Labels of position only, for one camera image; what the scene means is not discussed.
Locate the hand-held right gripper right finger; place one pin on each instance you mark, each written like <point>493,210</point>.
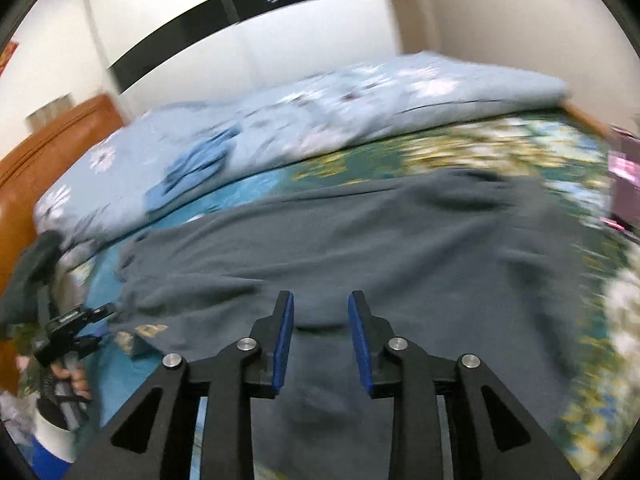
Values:
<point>357,340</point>

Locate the wooden headboard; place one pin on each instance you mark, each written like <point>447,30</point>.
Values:
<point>45,160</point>

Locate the dark grey garment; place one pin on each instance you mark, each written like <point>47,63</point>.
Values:
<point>400,240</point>

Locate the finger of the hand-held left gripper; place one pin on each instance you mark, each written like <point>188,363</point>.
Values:
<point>97,312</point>
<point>87,346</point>

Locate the light blue cloth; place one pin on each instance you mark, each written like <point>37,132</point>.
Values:
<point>200,160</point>

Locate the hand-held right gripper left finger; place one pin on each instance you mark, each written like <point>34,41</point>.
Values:
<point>282,340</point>

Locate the purple pink box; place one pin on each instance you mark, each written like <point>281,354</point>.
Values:
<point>625,185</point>

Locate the wooden bed rail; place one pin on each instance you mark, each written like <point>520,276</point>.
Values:
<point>587,117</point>

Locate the person's left hand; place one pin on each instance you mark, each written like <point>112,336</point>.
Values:
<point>76,379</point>

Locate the white blue object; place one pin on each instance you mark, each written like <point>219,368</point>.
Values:
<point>55,440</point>

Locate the teal floral blanket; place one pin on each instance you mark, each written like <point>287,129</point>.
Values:
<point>500,145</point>

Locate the blue floral quilt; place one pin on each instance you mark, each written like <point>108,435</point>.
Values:
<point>350,105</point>

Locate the white wardrobe with black stripe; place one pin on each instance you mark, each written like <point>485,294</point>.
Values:
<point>310,35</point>

